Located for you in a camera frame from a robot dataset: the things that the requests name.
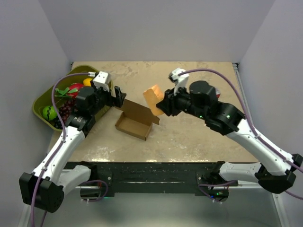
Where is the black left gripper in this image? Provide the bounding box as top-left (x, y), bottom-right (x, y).
top-left (90, 80), bottom-right (126, 115)

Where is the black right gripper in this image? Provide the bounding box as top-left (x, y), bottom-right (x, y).
top-left (156, 82), bottom-right (206, 120)

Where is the orange sponge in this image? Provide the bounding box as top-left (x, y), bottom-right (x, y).
top-left (143, 85), bottom-right (164, 116)

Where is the brown cardboard paper box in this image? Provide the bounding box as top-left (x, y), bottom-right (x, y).
top-left (115, 99), bottom-right (160, 141)

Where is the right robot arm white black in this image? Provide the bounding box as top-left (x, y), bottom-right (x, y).
top-left (156, 80), bottom-right (303, 194)

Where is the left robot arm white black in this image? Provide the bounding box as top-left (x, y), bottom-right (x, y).
top-left (19, 86), bottom-right (126, 213)

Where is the red silver toothpaste box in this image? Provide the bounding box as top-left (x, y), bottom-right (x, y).
top-left (216, 89), bottom-right (221, 98)

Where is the yellow lemon toy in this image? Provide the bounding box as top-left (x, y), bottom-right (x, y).
top-left (83, 78), bottom-right (93, 87)

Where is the pink dragon fruit toy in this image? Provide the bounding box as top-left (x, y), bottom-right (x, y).
top-left (55, 83), bottom-right (84, 98)

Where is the purple grape bunch toy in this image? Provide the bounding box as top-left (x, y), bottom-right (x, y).
top-left (58, 99), bottom-right (75, 121)

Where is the dark blue grape bunch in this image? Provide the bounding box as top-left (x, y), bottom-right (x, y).
top-left (53, 117), bottom-right (62, 130)

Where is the green striped melon toy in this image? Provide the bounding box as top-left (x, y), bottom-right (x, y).
top-left (42, 105), bottom-right (57, 122)

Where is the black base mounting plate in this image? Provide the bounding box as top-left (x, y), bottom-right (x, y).
top-left (80, 161), bottom-right (229, 200)

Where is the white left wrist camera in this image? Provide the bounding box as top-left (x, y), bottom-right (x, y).
top-left (92, 71), bottom-right (111, 92)

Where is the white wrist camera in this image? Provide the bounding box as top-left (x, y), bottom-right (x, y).
top-left (169, 68), bottom-right (189, 96)
top-left (92, 71), bottom-right (111, 92)

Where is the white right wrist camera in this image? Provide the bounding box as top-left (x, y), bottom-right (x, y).
top-left (169, 68), bottom-right (189, 96)

